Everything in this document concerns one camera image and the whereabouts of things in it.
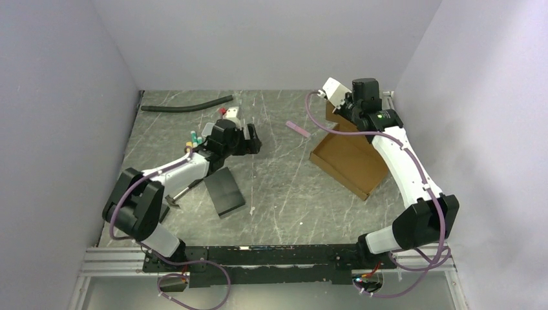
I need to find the pink eraser bar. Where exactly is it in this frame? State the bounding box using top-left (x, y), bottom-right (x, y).
top-left (286, 121), bottom-right (311, 138)

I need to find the black flat box left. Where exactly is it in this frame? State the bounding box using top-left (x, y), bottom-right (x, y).
top-left (158, 204), bottom-right (171, 223)

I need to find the black foam tube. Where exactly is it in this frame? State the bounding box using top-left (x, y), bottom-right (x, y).
top-left (140, 95), bottom-right (234, 113)

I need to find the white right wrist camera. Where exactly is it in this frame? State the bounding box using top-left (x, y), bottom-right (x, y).
top-left (321, 77), bottom-right (351, 109)

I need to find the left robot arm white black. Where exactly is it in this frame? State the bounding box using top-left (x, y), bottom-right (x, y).
top-left (102, 119), bottom-right (262, 271)

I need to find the black rectangular box centre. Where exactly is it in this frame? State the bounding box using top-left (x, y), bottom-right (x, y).
top-left (204, 167), bottom-right (246, 218)

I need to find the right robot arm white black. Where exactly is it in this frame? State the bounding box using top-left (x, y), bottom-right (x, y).
top-left (325, 78), bottom-right (459, 268)

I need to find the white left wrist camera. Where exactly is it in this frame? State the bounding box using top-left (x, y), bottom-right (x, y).
top-left (219, 107), bottom-right (240, 123)

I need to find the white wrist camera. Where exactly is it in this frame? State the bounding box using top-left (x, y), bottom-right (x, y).
top-left (321, 77), bottom-right (351, 109)
top-left (219, 107), bottom-right (240, 123)

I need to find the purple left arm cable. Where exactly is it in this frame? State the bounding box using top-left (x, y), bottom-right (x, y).
top-left (109, 141), bottom-right (232, 310)

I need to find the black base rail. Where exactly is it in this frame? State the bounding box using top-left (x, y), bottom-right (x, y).
top-left (142, 243), bottom-right (395, 288)

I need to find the brown cardboard paper box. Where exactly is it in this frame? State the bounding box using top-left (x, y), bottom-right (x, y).
top-left (310, 102), bottom-right (388, 200)

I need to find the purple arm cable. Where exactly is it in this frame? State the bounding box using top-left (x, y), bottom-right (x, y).
top-left (304, 90), bottom-right (452, 300)
top-left (109, 141), bottom-right (232, 310)

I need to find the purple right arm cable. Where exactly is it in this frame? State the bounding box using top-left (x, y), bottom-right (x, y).
top-left (304, 90), bottom-right (452, 300)

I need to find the small metal hammer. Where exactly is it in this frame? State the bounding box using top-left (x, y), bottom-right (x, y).
top-left (165, 179), bottom-right (203, 209)

